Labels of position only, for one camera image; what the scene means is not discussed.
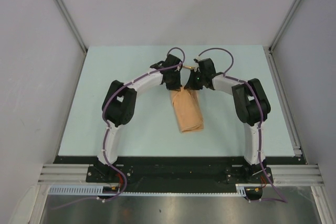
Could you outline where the aluminium frame post left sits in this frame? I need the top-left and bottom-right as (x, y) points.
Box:
(53, 0), (88, 55)

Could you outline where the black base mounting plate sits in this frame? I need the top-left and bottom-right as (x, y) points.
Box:
(54, 156), (306, 193)

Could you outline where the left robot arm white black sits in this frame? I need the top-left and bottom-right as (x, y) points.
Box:
(93, 53), (185, 182)

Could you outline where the aluminium frame rail right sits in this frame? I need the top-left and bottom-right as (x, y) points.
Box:
(264, 47), (303, 157)

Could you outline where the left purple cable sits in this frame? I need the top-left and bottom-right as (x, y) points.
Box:
(49, 47), (186, 210)

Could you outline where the aluminium frame post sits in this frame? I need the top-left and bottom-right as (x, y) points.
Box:
(268, 0), (303, 52)
(53, 0), (88, 55)

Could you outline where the purple cable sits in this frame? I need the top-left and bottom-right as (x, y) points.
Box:
(197, 47), (288, 204)
(49, 47), (186, 210)

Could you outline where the aluminium frame post right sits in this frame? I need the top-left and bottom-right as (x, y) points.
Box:
(268, 0), (303, 52)

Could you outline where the aluminium cross rail front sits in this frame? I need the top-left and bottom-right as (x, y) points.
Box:
(38, 164), (324, 186)

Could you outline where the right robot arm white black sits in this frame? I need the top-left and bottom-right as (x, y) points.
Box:
(185, 58), (271, 183)

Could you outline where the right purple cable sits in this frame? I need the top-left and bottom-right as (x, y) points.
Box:
(197, 47), (288, 204)

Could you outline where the peach satin napkin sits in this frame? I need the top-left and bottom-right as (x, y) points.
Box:
(170, 87), (204, 133)

